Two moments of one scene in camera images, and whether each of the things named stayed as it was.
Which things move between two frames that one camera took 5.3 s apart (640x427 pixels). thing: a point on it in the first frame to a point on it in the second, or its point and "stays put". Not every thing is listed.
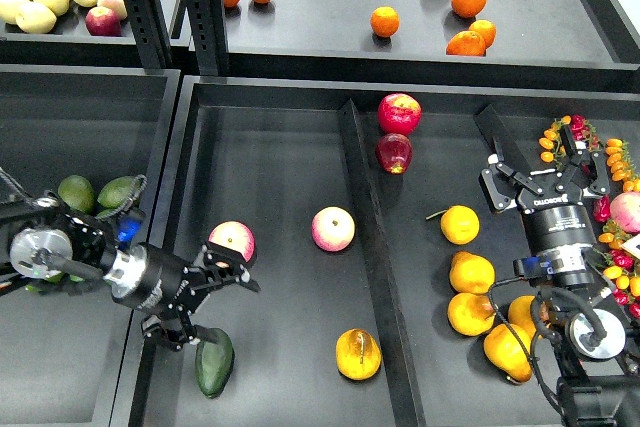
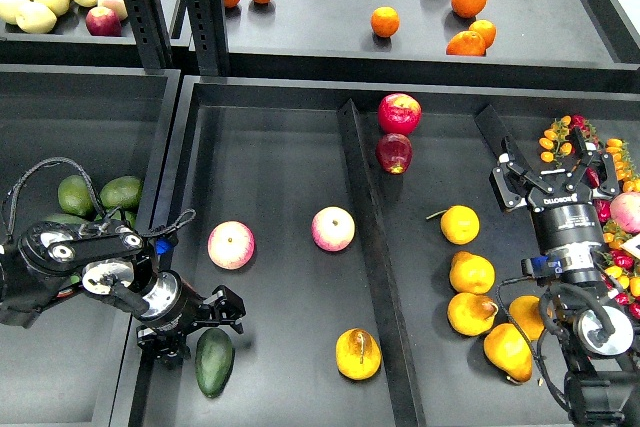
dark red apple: [394, 153] stays put
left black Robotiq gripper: [139, 276] to [172, 304]
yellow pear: [358, 355] stays put
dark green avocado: [214, 359] stays put
